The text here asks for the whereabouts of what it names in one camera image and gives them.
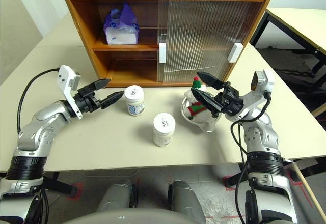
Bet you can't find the grey robot leg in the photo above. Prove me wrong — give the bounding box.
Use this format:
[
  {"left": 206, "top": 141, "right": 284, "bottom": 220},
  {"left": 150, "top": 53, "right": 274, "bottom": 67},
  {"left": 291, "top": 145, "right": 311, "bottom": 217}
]
[
  {"left": 96, "top": 179, "right": 136, "bottom": 215},
  {"left": 168, "top": 180, "right": 206, "bottom": 221}
]

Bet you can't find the ribbed clear sliding door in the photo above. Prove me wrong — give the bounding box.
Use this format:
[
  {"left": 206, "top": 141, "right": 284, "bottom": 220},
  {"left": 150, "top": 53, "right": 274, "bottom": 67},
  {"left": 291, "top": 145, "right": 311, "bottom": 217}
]
[
  {"left": 155, "top": 0, "right": 230, "bottom": 85},
  {"left": 164, "top": 0, "right": 264, "bottom": 83}
]

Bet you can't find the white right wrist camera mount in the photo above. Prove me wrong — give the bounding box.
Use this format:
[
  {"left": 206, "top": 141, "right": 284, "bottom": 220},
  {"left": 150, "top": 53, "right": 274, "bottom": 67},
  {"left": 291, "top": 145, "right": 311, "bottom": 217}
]
[{"left": 250, "top": 69, "right": 276, "bottom": 99}]

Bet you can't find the clear plastic bowl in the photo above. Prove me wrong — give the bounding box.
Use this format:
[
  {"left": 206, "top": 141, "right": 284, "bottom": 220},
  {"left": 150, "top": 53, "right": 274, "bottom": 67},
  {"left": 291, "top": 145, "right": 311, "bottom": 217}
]
[{"left": 180, "top": 91, "right": 223, "bottom": 133}]

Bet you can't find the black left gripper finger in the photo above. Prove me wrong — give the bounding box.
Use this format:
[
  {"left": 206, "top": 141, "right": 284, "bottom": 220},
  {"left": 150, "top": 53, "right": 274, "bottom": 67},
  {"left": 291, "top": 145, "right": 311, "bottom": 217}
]
[
  {"left": 86, "top": 78, "right": 112, "bottom": 92},
  {"left": 100, "top": 90, "right": 125, "bottom": 110}
]

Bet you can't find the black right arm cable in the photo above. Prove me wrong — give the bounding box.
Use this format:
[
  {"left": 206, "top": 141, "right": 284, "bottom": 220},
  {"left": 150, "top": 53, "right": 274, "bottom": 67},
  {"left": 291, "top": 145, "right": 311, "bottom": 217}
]
[{"left": 230, "top": 91, "right": 272, "bottom": 224}]

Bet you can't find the grey left robot leg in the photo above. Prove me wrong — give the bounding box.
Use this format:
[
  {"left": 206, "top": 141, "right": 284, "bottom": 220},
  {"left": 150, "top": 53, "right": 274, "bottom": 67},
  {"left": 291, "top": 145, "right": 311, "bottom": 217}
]
[{"left": 96, "top": 179, "right": 136, "bottom": 215}]

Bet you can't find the grey right robot leg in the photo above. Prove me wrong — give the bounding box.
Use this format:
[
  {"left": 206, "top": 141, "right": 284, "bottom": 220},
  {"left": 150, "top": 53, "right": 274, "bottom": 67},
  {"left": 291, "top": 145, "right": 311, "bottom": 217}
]
[{"left": 168, "top": 180, "right": 206, "bottom": 221}]

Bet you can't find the wooden stick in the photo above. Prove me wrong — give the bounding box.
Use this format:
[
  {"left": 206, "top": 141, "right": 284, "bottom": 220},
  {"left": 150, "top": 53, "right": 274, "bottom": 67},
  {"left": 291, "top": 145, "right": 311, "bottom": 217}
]
[{"left": 291, "top": 163, "right": 323, "bottom": 224}]

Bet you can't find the grey robot torso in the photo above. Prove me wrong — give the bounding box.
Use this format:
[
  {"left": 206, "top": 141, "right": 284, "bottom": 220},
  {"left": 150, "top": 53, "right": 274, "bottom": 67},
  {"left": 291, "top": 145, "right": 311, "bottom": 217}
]
[{"left": 62, "top": 207, "right": 202, "bottom": 224}]

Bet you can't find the plain white bottle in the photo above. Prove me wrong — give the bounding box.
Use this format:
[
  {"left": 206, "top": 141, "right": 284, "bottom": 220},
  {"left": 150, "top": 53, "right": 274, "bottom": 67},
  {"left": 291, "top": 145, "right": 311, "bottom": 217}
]
[{"left": 152, "top": 112, "right": 176, "bottom": 148}]

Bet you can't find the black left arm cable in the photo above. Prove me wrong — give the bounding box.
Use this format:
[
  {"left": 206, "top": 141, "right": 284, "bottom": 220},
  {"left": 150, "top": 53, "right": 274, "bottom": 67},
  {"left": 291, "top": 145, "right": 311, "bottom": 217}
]
[{"left": 16, "top": 67, "right": 61, "bottom": 134}]

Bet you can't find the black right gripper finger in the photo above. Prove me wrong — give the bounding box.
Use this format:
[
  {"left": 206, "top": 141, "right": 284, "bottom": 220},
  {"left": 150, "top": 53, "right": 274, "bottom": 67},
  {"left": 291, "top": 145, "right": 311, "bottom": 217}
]
[
  {"left": 196, "top": 71, "right": 225, "bottom": 91},
  {"left": 191, "top": 87, "right": 223, "bottom": 118}
]

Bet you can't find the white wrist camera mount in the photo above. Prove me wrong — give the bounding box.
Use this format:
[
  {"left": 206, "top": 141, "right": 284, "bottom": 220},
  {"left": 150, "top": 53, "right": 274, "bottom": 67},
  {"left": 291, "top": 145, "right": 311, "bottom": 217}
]
[
  {"left": 56, "top": 65, "right": 84, "bottom": 120},
  {"left": 250, "top": 69, "right": 276, "bottom": 99}
]

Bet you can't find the white bottle with blue label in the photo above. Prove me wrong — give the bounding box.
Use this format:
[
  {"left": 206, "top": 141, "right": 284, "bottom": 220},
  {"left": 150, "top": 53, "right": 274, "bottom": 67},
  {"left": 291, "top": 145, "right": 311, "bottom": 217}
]
[{"left": 123, "top": 84, "right": 146, "bottom": 117}]

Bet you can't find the purple tissue pack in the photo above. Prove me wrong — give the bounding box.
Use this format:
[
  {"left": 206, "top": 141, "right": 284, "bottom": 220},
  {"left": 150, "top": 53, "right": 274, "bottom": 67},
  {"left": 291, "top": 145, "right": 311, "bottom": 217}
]
[{"left": 102, "top": 2, "right": 140, "bottom": 45}]

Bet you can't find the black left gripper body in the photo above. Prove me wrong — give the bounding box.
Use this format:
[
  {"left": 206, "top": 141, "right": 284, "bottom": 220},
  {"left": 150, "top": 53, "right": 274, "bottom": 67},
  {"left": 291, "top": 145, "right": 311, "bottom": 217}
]
[{"left": 73, "top": 85, "right": 102, "bottom": 114}]

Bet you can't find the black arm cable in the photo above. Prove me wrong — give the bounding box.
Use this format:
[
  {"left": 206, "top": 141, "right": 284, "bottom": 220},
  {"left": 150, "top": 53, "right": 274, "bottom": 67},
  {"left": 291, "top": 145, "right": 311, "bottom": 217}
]
[
  {"left": 16, "top": 67, "right": 61, "bottom": 134},
  {"left": 230, "top": 91, "right": 272, "bottom": 224}
]

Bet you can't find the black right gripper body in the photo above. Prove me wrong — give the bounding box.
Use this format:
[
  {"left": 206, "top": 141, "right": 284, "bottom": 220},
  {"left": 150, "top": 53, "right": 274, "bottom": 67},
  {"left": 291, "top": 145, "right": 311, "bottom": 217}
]
[{"left": 213, "top": 80, "right": 245, "bottom": 116}]

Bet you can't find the wooden cabinet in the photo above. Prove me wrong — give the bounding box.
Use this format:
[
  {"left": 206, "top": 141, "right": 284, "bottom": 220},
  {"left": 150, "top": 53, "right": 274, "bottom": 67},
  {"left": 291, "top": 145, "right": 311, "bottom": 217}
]
[{"left": 62, "top": 0, "right": 273, "bottom": 89}]

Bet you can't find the snowman plush toy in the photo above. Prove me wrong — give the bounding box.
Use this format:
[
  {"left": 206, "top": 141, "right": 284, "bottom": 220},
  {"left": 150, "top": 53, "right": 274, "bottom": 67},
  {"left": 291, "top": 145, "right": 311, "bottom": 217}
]
[{"left": 183, "top": 76, "right": 220, "bottom": 126}]

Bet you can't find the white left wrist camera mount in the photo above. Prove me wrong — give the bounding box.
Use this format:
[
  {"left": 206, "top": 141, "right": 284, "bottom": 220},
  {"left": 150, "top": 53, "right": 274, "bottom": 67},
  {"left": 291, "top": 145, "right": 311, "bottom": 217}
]
[{"left": 56, "top": 65, "right": 84, "bottom": 120}]

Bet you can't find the white door handle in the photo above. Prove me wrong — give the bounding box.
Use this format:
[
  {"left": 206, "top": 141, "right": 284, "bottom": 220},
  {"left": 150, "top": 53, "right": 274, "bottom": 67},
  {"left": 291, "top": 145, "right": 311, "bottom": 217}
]
[
  {"left": 227, "top": 43, "right": 243, "bottom": 63},
  {"left": 158, "top": 42, "right": 167, "bottom": 64}
]

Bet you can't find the cream table with black frame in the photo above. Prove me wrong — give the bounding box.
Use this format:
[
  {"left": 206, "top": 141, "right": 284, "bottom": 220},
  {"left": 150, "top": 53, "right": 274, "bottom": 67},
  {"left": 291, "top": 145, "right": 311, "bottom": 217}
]
[{"left": 249, "top": 7, "right": 326, "bottom": 118}]

